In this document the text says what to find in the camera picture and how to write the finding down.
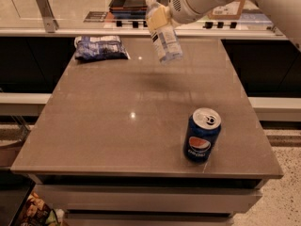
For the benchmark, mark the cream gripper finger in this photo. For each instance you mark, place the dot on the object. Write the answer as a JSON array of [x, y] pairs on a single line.
[[157, 17]]

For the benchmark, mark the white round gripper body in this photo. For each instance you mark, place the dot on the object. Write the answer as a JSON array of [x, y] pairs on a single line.
[[189, 4]]

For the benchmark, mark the clear plastic water bottle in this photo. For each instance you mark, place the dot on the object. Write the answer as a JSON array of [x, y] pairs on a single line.
[[164, 39]]

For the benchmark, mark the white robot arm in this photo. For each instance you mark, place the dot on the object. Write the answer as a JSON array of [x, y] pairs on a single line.
[[284, 14]]

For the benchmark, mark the stack of dark trays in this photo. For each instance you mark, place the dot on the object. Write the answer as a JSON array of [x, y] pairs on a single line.
[[122, 12]]

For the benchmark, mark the brown cardboard box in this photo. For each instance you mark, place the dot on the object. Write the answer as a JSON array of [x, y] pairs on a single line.
[[231, 11]]

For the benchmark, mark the blue snack bag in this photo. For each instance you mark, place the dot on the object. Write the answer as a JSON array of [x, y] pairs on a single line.
[[99, 48]]

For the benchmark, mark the blue Pepsi can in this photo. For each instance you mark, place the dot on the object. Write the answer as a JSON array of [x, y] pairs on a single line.
[[203, 129]]

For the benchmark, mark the grey table drawer unit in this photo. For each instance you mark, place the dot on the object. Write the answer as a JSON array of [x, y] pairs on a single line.
[[148, 206]]

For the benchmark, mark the colourful snack bag on floor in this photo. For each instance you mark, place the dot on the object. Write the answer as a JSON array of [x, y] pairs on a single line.
[[37, 212]]

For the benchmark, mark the left metal glass bracket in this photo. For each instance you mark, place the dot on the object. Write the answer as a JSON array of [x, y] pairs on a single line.
[[48, 17]]

